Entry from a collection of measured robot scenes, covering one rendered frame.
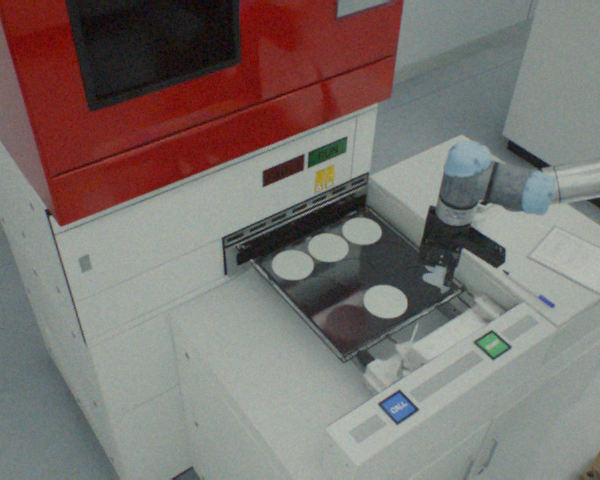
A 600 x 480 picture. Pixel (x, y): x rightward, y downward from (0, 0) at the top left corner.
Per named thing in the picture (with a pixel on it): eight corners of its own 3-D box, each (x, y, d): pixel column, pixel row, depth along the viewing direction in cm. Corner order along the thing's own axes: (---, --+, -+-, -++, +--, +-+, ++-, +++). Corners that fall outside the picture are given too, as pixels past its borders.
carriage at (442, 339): (361, 382, 148) (362, 374, 146) (479, 309, 164) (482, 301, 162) (385, 409, 144) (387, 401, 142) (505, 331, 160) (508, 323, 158)
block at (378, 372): (365, 373, 147) (366, 364, 144) (377, 365, 148) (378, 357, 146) (390, 399, 142) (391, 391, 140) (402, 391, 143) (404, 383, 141)
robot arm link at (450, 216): (480, 189, 132) (475, 216, 126) (475, 208, 135) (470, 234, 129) (441, 181, 133) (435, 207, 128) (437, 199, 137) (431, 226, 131)
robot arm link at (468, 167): (492, 168, 119) (443, 156, 121) (479, 216, 126) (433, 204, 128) (500, 144, 124) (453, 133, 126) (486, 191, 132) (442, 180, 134)
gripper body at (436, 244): (422, 241, 145) (431, 197, 137) (463, 251, 143) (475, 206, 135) (415, 266, 139) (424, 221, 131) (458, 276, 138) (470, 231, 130)
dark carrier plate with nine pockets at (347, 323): (256, 261, 168) (256, 259, 168) (365, 209, 183) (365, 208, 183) (343, 355, 148) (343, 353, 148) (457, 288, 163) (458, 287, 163)
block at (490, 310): (471, 307, 161) (474, 299, 159) (482, 301, 162) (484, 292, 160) (497, 329, 156) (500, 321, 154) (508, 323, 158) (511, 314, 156)
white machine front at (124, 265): (84, 342, 158) (44, 209, 131) (358, 210, 194) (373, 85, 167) (89, 351, 156) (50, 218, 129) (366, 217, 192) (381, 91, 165)
